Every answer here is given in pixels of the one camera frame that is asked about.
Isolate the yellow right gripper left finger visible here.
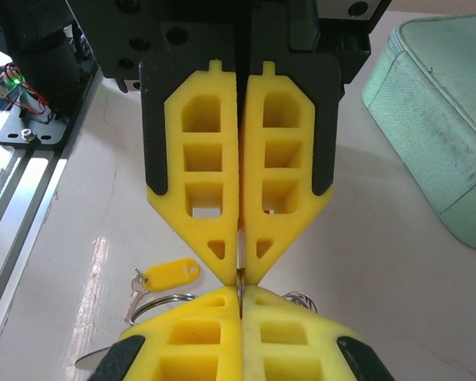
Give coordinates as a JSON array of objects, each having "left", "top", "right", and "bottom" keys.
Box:
[{"left": 89, "top": 286, "right": 244, "bottom": 381}]

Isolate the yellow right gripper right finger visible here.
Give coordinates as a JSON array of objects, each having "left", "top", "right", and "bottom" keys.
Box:
[{"left": 241, "top": 284, "right": 397, "bottom": 381}]

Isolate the yellow key tag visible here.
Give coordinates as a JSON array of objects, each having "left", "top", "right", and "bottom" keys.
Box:
[{"left": 123, "top": 257, "right": 202, "bottom": 323}]

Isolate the mint green zipper case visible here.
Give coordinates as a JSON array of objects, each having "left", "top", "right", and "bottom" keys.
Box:
[{"left": 361, "top": 13, "right": 476, "bottom": 251}]

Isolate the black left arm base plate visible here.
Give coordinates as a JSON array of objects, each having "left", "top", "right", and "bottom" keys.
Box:
[{"left": 0, "top": 65, "right": 102, "bottom": 151}]

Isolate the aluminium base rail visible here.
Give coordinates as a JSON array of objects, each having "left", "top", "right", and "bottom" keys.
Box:
[{"left": 0, "top": 134, "right": 75, "bottom": 346}]

